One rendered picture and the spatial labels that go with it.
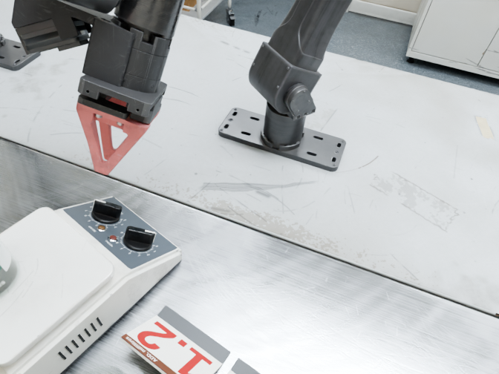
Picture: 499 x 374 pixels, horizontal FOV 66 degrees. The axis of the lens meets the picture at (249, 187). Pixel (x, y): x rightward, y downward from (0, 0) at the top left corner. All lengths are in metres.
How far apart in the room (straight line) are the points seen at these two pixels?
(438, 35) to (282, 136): 2.16
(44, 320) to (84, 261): 0.06
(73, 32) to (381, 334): 0.44
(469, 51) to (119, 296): 2.53
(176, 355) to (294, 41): 0.38
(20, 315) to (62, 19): 0.26
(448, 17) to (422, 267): 2.20
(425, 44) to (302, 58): 2.22
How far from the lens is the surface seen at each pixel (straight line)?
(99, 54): 0.39
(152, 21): 0.38
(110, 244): 0.45
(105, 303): 0.42
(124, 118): 0.39
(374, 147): 0.67
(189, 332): 0.45
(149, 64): 0.39
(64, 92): 0.77
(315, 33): 0.51
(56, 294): 0.40
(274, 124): 0.58
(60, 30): 0.41
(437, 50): 2.73
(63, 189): 0.60
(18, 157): 0.67
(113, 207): 0.47
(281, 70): 0.51
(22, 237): 0.45
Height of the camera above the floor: 1.33
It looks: 50 degrees down
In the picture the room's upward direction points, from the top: 5 degrees clockwise
